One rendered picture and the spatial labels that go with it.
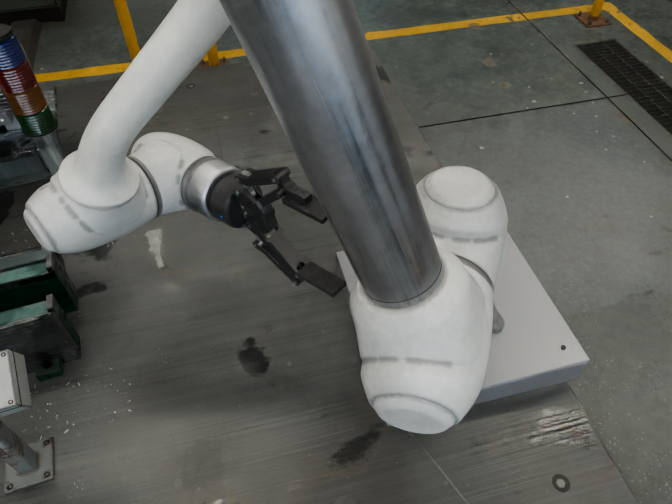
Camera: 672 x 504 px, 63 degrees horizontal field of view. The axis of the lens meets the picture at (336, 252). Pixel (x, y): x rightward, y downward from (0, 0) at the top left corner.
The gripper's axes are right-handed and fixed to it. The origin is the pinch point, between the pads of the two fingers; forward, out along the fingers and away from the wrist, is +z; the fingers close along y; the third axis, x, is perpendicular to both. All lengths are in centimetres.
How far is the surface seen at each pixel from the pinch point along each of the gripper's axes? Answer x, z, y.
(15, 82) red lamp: 8, -63, -11
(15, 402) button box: 38.1, -16.5, 4.0
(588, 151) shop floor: -202, -25, 108
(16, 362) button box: 35.3, -21.0, 3.0
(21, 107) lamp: 9, -64, -6
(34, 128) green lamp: 9, -65, -2
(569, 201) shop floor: -163, -17, 109
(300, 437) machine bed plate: 12.4, 0.7, 31.4
